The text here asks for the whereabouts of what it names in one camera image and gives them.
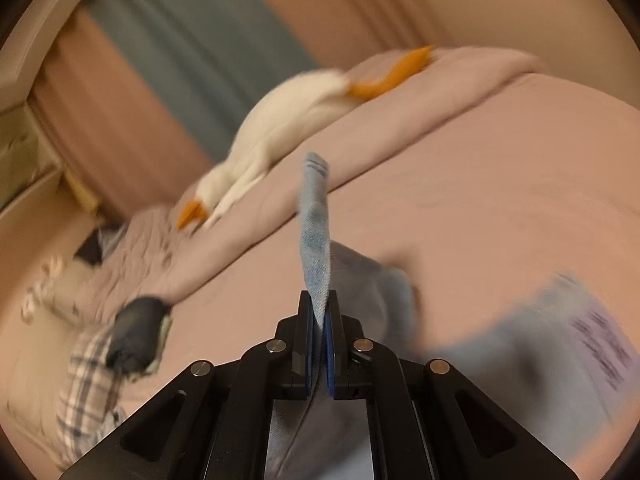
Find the cream pillow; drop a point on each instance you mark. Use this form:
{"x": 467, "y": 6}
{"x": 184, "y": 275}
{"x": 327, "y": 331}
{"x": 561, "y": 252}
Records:
{"x": 75, "y": 290}

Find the small white plush toy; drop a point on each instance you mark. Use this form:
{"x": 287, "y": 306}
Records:
{"x": 42, "y": 285}

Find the pink duvet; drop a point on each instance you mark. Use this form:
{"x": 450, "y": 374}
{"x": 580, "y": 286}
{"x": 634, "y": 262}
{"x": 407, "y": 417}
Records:
{"x": 400, "y": 105}

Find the white goose plush toy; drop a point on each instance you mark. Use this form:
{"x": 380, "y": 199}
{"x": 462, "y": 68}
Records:
{"x": 280, "y": 120}

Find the dark clothing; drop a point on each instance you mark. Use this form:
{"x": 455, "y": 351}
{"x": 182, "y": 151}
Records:
{"x": 91, "y": 249}

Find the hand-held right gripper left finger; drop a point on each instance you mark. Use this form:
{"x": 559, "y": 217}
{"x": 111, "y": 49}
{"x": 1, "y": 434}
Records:
{"x": 310, "y": 345}

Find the pink curtain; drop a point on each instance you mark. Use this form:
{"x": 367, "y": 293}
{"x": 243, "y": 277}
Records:
{"x": 380, "y": 5}
{"x": 115, "y": 110}

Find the light blue denim pants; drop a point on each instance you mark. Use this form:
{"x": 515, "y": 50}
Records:
{"x": 315, "y": 240}

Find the dark blue folded pants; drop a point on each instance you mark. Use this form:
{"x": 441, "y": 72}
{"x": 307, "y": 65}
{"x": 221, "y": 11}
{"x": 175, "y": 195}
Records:
{"x": 137, "y": 332}

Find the plaid pillow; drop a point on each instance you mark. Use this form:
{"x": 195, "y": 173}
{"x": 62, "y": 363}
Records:
{"x": 85, "y": 390}

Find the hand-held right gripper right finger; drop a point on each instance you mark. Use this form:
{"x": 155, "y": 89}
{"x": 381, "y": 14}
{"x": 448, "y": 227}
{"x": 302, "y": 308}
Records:
{"x": 331, "y": 355}

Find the pink bed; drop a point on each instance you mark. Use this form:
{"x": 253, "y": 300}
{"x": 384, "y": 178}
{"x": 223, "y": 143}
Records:
{"x": 475, "y": 185}

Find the white bedside shelf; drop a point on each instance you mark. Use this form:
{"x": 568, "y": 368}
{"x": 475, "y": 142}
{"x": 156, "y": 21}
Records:
{"x": 25, "y": 160}

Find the teal curtain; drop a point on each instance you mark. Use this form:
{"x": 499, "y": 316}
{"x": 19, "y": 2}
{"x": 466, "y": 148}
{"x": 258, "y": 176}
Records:
{"x": 200, "y": 40}

